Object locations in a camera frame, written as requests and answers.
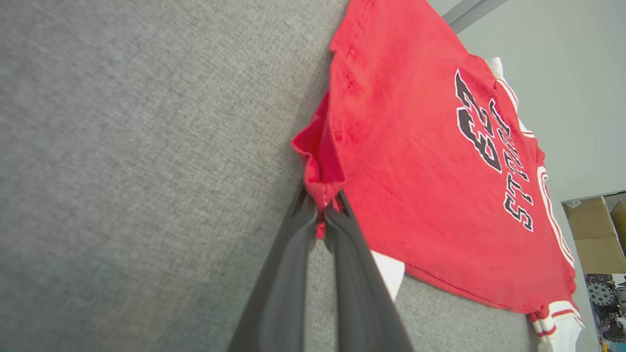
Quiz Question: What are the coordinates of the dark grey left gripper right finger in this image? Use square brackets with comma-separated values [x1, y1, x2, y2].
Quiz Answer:
[323, 190, 414, 352]

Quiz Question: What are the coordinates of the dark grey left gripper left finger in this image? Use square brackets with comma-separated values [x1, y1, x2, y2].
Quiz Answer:
[227, 188, 319, 352]

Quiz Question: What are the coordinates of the red jersey black number print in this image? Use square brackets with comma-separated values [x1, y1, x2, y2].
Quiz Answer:
[291, 0, 586, 352]

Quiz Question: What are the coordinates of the grey fabric sofa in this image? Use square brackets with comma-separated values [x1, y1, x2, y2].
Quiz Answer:
[0, 0, 544, 352]

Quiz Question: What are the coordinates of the brown cardboard box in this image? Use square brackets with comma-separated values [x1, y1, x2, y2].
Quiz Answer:
[562, 195, 626, 275]

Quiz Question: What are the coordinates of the grey gear machine clutter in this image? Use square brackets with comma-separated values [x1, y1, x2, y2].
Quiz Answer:
[584, 273, 626, 344]

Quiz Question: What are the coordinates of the grey partition frame post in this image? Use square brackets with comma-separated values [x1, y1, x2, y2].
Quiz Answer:
[442, 0, 510, 34]

